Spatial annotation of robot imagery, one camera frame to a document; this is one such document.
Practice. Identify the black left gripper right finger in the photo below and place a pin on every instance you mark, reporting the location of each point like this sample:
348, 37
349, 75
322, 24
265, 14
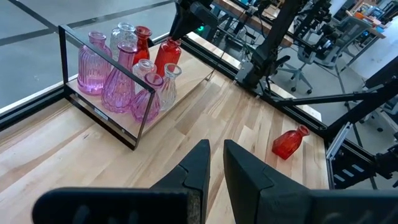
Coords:
264, 202

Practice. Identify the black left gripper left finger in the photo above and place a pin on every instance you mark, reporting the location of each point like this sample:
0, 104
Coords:
174, 202

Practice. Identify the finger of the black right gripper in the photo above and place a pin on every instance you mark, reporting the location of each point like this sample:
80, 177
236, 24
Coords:
183, 18

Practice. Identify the red tall ribbed vase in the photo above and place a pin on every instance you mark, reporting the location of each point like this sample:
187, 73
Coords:
168, 56

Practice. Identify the red small bulb vase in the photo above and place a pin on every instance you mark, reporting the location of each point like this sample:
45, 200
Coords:
142, 49

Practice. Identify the red squat glass vase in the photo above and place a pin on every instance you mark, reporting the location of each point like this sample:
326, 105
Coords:
287, 144

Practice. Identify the clear tall diamond-cut vase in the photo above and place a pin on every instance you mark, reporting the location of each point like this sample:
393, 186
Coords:
122, 37

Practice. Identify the clear small wide-mouth vase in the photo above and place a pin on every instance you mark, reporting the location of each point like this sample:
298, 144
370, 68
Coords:
143, 69

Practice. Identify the clear small faceted vase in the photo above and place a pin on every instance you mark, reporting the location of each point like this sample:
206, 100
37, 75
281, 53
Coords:
169, 90

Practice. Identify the pink fluted bulb vase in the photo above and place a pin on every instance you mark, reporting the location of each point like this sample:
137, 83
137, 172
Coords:
143, 105

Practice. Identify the pink twisted cone vase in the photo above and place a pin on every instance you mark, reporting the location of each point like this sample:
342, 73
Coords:
116, 90

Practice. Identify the pink ribbed bottle vase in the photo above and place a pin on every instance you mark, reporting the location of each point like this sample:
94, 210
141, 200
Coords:
90, 71

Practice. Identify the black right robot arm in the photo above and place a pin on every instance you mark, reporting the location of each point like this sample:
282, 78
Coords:
273, 37

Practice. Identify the black background robot arm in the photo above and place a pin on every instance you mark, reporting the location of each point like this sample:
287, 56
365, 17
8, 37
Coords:
311, 18

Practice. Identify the black-framed wooden shelf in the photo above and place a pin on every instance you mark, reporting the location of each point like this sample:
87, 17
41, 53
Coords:
192, 74

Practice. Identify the wooden background desk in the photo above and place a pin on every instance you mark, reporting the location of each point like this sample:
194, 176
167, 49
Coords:
248, 19

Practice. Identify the grey office chair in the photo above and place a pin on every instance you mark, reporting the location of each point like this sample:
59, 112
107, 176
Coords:
351, 31

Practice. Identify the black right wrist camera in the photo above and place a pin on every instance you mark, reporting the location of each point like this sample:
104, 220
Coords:
203, 14

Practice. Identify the black metal table frame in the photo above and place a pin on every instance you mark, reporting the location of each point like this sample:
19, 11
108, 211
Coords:
202, 53

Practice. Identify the silver metal bracket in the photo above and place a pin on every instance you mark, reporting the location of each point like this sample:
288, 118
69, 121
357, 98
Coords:
339, 141

